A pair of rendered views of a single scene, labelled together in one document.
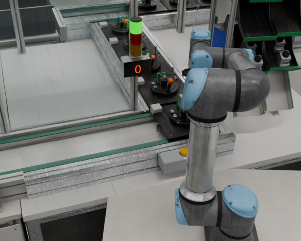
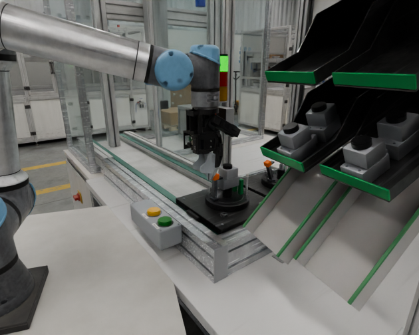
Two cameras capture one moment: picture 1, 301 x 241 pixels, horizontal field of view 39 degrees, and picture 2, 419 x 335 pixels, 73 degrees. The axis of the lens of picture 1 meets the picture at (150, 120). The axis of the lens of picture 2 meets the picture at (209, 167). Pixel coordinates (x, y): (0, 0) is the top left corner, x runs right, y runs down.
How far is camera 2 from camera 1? 172 cm
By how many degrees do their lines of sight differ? 66
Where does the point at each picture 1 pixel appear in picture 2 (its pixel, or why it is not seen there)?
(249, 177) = (157, 312)
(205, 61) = not seen: hidden behind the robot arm
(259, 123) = (335, 312)
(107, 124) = (193, 172)
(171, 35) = not seen: outside the picture
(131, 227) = (60, 223)
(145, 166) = not seen: hidden behind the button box
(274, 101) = (341, 266)
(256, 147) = (249, 316)
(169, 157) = (143, 205)
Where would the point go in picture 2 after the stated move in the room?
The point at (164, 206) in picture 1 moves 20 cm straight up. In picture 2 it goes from (90, 237) to (80, 179)
